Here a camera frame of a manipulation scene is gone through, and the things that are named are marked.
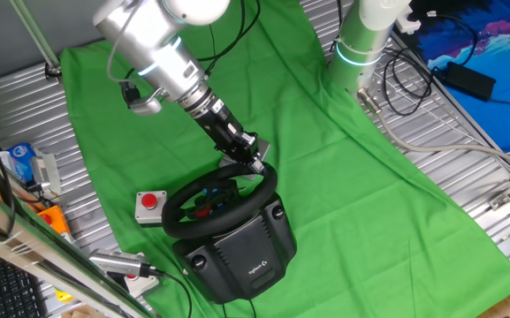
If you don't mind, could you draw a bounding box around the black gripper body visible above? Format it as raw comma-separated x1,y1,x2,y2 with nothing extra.
191,99,242,154

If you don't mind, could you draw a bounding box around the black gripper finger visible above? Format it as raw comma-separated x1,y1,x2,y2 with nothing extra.
218,148,265,175
234,132,259,155

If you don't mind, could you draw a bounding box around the black steering wheel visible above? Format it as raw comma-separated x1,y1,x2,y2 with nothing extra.
161,162,279,240

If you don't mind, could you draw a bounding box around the black wheel base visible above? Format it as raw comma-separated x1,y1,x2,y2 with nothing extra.
172,192,298,305

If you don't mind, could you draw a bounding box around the green cloth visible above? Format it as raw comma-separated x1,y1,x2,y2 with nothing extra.
59,0,510,318

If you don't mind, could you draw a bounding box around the grey box red mushroom button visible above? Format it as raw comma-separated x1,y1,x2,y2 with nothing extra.
134,190,168,227

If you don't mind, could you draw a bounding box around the grey box small red button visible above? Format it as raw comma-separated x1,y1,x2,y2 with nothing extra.
121,273,161,298

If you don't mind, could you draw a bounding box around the orange box red button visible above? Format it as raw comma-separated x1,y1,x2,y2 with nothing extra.
37,205,72,238

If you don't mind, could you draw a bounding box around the blue tissue pack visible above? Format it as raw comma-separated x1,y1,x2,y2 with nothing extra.
0,141,39,185

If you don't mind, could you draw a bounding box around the thin metal tripod pole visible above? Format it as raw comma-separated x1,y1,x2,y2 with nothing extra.
9,0,64,81

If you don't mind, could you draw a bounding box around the black power adapter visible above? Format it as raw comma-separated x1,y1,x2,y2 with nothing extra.
444,61,498,102

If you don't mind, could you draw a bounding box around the blue patterned mouse pad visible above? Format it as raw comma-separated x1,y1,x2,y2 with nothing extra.
407,0,510,154

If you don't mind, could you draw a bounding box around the black keyboard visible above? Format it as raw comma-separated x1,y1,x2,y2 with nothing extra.
0,246,48,318

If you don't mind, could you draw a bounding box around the silver arm-mounted camera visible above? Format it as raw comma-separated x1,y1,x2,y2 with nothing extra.
118,80,164,117

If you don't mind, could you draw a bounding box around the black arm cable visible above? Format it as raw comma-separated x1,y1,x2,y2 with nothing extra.
194,0,263,74

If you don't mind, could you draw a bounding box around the black camera cable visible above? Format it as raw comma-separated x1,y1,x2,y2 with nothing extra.
141,263,194,318

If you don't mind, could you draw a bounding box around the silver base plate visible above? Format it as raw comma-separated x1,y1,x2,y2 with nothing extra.
354,72,392,105

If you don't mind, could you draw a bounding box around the black cable bundle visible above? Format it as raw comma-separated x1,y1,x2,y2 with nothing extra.
382,46,436,118

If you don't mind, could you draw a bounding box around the long silver camera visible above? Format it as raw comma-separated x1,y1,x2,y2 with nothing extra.
88,248,152,279

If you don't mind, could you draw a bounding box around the small silver ribbed camera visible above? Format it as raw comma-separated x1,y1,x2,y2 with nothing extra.
30,152,63,198

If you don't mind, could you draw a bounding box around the thick grey cable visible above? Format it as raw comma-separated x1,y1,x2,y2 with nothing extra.
357,87,510,176

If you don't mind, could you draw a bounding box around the aluminium frame bar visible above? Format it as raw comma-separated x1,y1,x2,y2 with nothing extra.
0,178,158,318

